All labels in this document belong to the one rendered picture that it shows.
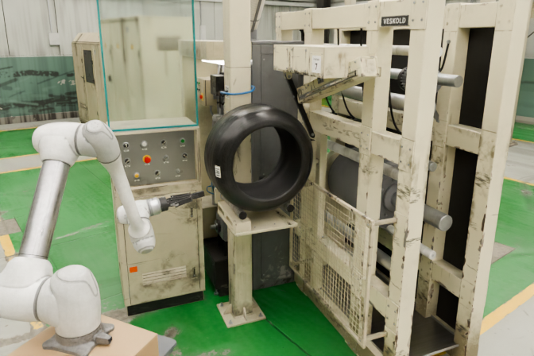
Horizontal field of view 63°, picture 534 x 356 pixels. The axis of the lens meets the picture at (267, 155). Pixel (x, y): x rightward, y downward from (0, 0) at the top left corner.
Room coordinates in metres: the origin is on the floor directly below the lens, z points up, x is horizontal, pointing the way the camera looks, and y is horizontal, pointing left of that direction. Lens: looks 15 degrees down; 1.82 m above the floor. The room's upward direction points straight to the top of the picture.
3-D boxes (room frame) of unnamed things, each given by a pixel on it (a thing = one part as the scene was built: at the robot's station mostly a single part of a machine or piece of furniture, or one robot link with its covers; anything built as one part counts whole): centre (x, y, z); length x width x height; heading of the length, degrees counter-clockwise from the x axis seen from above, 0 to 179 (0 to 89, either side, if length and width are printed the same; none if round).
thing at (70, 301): (1.38, 0.69, 0.93); 0.18 x 0.16 x 0.22; 86
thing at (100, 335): (1.37, 0.66, 0.79); 0.22 x 0.18 x 0.06; 74
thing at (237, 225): (2.35, 0.19, 0.84); 0.36 x 0.09 x 0.06; 22
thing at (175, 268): (2.85, 0.77, 0.63); 0.56 x 0.41 x 1.27; 112
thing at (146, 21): (2.69, 0.70, 1.75); 0.55 x 0.02 x 0.95; 112
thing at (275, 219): (2.40, 0.06, 0.80); 0.37 x 0.36 x 0.02; 112
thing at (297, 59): (2.40, -0.26, 1.71); 0.61 x 0.25 x 0.15; 22
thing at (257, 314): (2.63, 0.18, 0.02); 0.27 x 0.27 x 0.04; 22
